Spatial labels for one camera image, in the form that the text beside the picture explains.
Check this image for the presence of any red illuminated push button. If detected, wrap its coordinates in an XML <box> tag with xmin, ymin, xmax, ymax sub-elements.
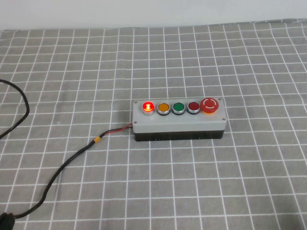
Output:
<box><xmin>142</xmin><ymin>101</ymin><xmax>155</xmax><ymax>116</ymax></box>

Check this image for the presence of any yellow round push button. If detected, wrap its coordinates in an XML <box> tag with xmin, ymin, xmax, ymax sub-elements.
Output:
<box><xmin>157</xmin><ymin>103</ymin><xmax>171</xmax><ymax>116</ymax></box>

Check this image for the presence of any green round push button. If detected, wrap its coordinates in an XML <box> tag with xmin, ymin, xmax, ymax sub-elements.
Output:
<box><xmin>171</xmin><ymin>102</ymin><xmax>186</xmax><ymax>116</ymax></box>

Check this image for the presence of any grey black button control box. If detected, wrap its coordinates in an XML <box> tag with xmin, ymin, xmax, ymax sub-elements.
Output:
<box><xmin>132</xmin><ymin>97</ymin><xmax>227</xmax><ymax>142</ymax></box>

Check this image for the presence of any dark red round push button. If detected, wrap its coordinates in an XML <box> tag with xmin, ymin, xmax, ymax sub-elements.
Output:
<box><xmin>187</xmin><ymin>102</ymin><xmax>201</xmax><ymax>115</ymax></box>

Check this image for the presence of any red mushroom emergency stop button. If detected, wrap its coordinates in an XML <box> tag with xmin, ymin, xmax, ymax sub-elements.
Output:
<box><xmin>200</xmin><ymin>97</ymin><xmax>220</xmax><ymax>115</ymax></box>

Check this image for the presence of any grey white checked tablecloth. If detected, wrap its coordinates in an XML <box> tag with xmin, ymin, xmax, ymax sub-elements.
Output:
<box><xmin>0</xmin><ymin>19</ymin><xmax>307</xmax><ymax>230</ymax></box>

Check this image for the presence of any black power adapter plug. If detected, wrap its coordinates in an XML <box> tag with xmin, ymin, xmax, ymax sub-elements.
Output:
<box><xmin>0</xmin><ymin>211</ymin><xmax>15</xmax><ymax>230</ymax></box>

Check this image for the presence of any black power cable red wire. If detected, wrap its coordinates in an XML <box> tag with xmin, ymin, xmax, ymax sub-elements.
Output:
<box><xmin>13</xmin><ymin>122</ymin><xmax>134</xmax><ymax>220</ymax></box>

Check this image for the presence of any black looping cable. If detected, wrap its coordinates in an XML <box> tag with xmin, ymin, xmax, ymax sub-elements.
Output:
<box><xmin>0</xmin><ymin>80</ymin><xmax>30</xmax><ymax>139</ymax></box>

